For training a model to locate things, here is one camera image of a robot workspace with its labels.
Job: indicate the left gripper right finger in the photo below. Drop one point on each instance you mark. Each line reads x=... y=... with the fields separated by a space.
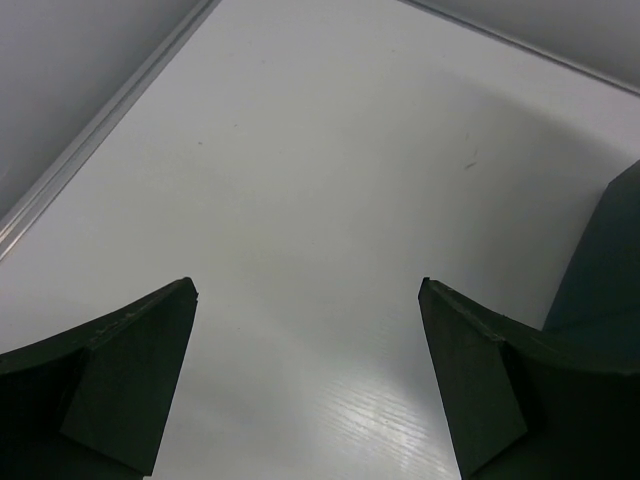
x=526 y=404

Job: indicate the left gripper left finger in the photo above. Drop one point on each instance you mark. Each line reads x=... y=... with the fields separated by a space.
x=93 y=401

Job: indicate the dark green plastic bin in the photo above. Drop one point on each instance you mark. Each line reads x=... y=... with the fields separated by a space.
x=597 y=302

